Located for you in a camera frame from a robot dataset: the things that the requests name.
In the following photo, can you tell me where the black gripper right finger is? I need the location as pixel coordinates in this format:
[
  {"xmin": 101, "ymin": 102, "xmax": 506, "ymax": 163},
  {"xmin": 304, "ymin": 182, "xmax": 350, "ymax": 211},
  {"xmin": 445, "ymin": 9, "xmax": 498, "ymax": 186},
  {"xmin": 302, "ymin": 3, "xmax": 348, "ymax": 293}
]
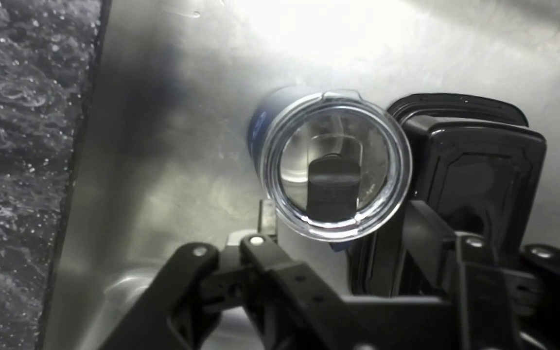
[{"xmin": 397, "ymin": 198, "xmax": 560, "ymax": 350}]

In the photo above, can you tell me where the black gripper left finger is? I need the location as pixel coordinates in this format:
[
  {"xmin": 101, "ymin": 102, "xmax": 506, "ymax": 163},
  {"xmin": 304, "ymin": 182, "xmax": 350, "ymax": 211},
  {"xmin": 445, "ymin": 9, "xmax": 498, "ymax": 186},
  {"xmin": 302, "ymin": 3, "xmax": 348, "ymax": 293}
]
[{"xmin": 99, "ymin": 196, "xmax": 374, "ymax": 350}]

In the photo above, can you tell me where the clear plastic cup lid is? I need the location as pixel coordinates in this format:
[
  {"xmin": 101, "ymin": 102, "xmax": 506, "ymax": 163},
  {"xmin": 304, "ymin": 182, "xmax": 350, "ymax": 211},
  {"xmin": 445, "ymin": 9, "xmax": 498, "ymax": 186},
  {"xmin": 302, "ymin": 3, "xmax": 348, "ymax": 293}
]
[{"xmin": 259, "ymin": 89, "xmax": 416, "ymax": 244}]

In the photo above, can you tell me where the black plastic food container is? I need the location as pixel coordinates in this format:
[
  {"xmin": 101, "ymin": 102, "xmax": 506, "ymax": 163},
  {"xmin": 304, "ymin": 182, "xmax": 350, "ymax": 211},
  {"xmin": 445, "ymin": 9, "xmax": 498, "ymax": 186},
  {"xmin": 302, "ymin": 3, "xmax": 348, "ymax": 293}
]
[{"xmin": 346, "ymin": 91, "xmax": 550, "ymax": 301}]

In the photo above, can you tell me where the stainless steel sink basin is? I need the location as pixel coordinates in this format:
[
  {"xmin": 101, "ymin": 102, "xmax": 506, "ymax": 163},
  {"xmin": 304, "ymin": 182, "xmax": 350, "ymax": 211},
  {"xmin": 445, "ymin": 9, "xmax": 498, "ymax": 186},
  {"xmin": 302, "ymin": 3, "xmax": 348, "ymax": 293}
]
[{"xmin": 35, "ymin": 0, "xmax": 560, "ymax": 350}]

